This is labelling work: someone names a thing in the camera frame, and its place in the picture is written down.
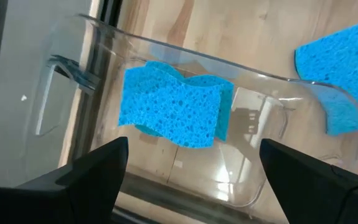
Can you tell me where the blue wavy sponge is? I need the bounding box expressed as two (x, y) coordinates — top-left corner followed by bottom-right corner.
(134, 60), (235, 143)
(293, 24), (358, 137)
(118, 66), (224, 149)

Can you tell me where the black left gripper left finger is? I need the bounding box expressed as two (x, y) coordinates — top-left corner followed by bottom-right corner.
(0, 136), (130, 224)

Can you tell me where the clear plastic bin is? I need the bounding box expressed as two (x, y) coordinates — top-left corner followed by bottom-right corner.
(35, 14), (358, 209)

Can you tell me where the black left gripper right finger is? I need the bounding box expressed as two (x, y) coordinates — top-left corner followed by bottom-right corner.
(259, 138), (358, 224)

